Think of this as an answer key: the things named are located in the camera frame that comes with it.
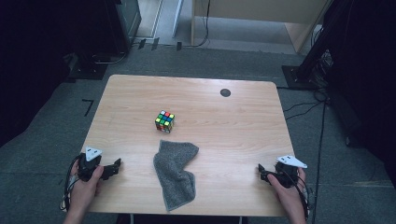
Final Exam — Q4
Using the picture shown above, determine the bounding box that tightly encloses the long black floor cable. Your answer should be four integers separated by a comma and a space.
310, 99, 329, 224

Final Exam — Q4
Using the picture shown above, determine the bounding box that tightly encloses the black hanging cable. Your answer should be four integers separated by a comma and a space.
181, 0, 212, 49

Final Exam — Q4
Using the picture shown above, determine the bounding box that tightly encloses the dark curtain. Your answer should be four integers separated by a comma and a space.
323, 0, 396, 188
0, 0, 116, 148

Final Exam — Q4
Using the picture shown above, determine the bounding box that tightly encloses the hand-held gripper black cable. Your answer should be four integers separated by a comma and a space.
286, 169, 313, 221
60, 154, 82, 213

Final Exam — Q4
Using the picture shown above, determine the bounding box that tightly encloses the multicoloured puzzle cube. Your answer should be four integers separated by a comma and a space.
154, 109, 176, 134

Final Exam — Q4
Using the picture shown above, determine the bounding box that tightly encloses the black cabinet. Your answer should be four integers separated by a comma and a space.
104, 0, 143, 55

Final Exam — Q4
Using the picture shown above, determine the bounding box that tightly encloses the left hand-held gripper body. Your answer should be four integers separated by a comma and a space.
78, 147, 110, 182

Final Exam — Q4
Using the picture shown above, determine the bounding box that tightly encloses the black metal stand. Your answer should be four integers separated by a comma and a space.
281, 0, 356, 91

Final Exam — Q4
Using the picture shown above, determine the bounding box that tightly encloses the right hand-held gripper black cable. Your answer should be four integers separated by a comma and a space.
286, 169, 313, 221

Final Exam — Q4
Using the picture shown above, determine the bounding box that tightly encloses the tangle of black cables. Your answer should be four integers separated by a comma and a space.
311, 48, 334, 94

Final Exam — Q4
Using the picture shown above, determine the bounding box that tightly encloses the white leaning board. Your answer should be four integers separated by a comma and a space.
171, 0, 185, 39

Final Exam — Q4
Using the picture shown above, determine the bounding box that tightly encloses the person's left hand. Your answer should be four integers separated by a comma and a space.
69, 160, 106, 213

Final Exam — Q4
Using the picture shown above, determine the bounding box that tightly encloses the black flat stand base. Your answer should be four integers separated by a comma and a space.
66, 52, 109, 82

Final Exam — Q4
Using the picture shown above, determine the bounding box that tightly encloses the grey towel cloth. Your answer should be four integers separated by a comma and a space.
152, 139, 200, 213

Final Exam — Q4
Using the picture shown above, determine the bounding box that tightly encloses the left hand-held gripper black cable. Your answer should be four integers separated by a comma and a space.
60, 154, 82, 213

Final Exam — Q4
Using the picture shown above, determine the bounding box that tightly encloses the black looped floor cable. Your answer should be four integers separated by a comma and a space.
91, 50, 129, 65

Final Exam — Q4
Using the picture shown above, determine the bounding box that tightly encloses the light wooden cabinet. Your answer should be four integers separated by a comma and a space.
190, 0, 332, 54

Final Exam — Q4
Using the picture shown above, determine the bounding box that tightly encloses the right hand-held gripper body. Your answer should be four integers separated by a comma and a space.
273, 155, 308, 189

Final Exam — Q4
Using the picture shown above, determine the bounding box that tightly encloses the person's right hand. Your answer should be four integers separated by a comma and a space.
266, 167, 308, 217

